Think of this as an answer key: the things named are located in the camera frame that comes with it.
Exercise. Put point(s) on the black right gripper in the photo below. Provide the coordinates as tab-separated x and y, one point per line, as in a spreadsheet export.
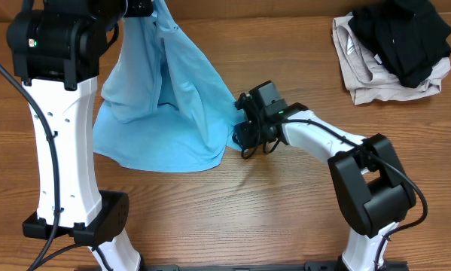
244	118

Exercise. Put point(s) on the light blue printed t-shirt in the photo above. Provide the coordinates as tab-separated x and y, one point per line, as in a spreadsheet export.
166	108

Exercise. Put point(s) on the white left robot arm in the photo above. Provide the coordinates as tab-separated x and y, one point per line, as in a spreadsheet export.
56	51

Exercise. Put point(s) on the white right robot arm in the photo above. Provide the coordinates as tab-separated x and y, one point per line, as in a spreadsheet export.
372	190

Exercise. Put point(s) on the beige folded garment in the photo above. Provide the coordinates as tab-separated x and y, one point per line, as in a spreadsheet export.
367	79

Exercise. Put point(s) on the black folded garment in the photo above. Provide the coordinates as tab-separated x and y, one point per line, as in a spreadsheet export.
409	36

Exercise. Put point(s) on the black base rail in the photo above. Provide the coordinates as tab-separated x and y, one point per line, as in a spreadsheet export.
240	267

